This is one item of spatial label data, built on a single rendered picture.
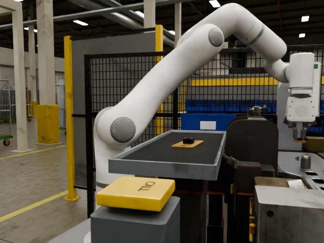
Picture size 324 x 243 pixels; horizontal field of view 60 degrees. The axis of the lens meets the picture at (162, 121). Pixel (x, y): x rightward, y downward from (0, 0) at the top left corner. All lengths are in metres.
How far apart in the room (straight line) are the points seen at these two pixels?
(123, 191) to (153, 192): 0.03
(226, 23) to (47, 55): 7.57
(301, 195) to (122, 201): 0.27
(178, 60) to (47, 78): 7.49
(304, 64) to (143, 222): 1.03
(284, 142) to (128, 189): 1.28
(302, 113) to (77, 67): 2.81
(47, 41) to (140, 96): 7.68
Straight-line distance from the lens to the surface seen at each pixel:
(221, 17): 1.01
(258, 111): 1.19
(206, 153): 0.44
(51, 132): 8.29
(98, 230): 0.27
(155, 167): 0.35
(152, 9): 5.46
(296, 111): 1.20
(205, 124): 1.57
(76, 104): 3.55
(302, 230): 0.41
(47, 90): 8.26
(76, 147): 3.61
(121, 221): 0.25
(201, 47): 0.87
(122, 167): 0.36
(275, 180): 0.62
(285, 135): 1.50
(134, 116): 0.79
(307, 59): 1.20
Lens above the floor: 1.24
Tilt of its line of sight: 4 degrees down
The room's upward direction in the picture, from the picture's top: straight up
